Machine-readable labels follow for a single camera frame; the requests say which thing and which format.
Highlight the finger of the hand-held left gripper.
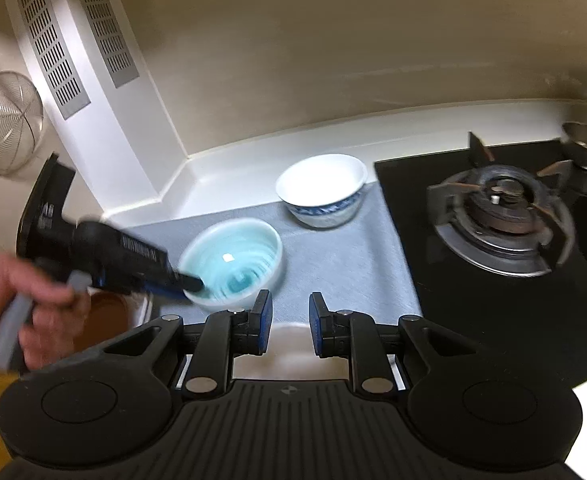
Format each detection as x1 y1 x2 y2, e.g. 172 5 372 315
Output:
167 270 205 296
140 282 195 305

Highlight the gas burner with grate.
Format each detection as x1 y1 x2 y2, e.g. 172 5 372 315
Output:
426 132 577 279

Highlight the brown round plate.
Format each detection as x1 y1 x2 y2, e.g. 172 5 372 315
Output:
70 291 142 357

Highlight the person's left hand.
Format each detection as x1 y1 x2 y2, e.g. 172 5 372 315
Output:
0 250 92 374

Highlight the white bowl blue pattern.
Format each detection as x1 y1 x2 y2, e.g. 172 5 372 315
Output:
275 153 369 229

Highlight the wide grey vent grille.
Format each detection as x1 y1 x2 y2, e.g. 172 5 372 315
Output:
14 0 92 121

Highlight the black glass gas stove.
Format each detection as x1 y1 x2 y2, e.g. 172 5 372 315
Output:
373 137 587 392

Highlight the teal ribbed bowl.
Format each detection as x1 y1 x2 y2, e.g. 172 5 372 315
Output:
178 218 285 312

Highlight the steel wire mesh strainer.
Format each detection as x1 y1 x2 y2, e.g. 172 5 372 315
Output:
0 30 45 177

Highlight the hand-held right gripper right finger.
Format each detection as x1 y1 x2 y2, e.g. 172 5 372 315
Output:
308 290 481 403

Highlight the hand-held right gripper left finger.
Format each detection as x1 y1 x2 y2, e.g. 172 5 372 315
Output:
100 289 274 403

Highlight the narrow grey vent grille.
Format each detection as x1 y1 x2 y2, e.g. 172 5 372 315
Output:
68 0 140 89

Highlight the small steel pot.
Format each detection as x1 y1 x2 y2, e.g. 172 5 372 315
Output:
561 121 587 174

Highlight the grey textured mat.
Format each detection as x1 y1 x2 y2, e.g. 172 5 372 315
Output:
118 180 424 332

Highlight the cream straight-sided bowl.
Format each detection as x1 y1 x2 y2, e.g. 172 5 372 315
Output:
183 324 407 391

